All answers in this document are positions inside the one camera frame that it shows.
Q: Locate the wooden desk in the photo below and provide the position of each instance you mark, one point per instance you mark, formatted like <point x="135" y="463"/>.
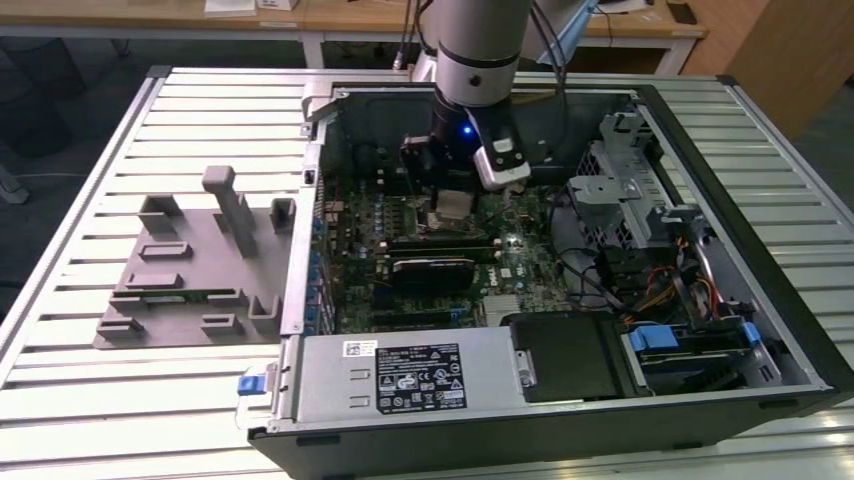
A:
<point x="134" y="21"/>

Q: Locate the black chair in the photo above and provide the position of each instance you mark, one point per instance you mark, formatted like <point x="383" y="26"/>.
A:
<point x="41" y="90"/>

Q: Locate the silver chipset heatsink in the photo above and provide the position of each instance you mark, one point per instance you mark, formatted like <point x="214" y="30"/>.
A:
<point x="502" y="305"/>

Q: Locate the wooden cabinet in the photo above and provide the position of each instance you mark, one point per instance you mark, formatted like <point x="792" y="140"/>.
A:
<point x="788" y="50"/>

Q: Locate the black plastic shroud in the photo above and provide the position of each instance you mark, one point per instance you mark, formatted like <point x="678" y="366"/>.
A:
<point x="568" y="355"/>

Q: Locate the CPU socket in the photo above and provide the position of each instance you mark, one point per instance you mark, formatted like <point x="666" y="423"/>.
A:
<point x="434" y="226"/>

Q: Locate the blue board connector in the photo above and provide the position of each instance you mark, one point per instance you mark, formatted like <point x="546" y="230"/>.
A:
<point x="457" y="315"/>

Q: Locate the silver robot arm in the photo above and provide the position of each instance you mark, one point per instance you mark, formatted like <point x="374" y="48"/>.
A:
<point x="477" y="60"/>

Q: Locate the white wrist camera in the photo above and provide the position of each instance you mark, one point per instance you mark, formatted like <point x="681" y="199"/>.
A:
<point x="504" y="160"/>

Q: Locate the silver CPU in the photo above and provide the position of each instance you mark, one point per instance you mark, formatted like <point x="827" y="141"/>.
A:
<point x="456" y="204"/>

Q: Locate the blue disk carrier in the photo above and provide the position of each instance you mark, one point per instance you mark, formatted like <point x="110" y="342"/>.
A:
<point x="650" y="340"/>

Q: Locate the blue case latch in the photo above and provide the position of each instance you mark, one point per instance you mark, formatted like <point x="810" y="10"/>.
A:
<point x="250" y="385"/>

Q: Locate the blue carrier latch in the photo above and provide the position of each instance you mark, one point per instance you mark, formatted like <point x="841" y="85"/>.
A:
<point x="750" y="334"/>

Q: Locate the silver power supply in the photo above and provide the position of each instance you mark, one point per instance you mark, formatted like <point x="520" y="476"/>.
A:
<point x="334" y="390"/>

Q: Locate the black expansion slot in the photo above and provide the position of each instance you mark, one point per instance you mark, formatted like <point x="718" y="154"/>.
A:
<point x="410" y="318"/>

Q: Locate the black PC case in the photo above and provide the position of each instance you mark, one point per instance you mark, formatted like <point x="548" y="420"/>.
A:
<point x="468" y="450"/>

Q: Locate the small black desk object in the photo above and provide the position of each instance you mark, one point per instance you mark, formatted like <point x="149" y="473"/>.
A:
<point x="682" y="12"/>

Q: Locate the green motherboard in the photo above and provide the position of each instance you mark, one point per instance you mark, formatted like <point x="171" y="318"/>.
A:
<point x="534" y="260"/>

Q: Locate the white box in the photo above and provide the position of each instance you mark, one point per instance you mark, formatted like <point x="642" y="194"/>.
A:
<point x="279" y="3"/>
<point x="230" y="5"/>

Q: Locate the green RAM stick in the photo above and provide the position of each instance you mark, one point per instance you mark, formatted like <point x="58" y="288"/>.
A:
<point x="201" y="296"/>

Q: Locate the black graphics card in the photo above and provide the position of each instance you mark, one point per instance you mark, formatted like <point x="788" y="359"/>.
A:
<point x="434" y="272"/>

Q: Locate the silver drive cage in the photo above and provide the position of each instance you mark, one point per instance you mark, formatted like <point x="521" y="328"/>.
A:
<point x="614" y="150"/>

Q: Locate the round coin battery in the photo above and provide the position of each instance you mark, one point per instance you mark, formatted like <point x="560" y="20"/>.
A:
<point x="516" y="189"/>

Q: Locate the grey parts rack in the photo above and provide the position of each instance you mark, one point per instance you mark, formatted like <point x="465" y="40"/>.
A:
<point x="201" y="272"/>

